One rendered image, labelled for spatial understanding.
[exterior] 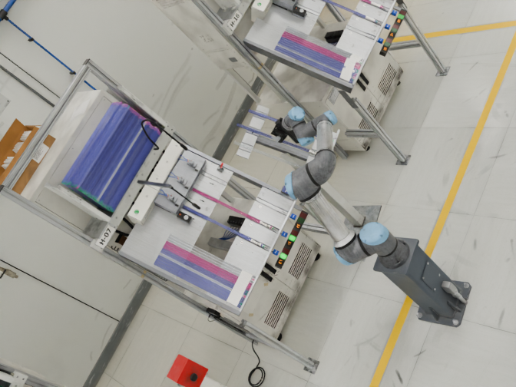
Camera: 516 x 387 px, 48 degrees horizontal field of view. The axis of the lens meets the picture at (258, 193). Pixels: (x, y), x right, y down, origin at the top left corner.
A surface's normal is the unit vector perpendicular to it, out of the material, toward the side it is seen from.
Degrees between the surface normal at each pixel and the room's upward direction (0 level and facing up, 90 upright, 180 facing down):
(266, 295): 90
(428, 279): 90
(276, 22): 44
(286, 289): 90
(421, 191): 0
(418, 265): 90
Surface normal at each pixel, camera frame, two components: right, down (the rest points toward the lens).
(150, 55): 0.65, 0.08
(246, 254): 0.04, -0.30
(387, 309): -0.62, -0.52
